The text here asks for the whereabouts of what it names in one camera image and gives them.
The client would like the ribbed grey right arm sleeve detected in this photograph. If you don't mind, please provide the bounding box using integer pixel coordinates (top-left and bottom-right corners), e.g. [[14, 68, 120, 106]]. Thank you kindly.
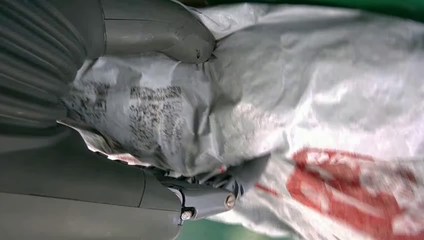
[[0, 0, 89, 135]]

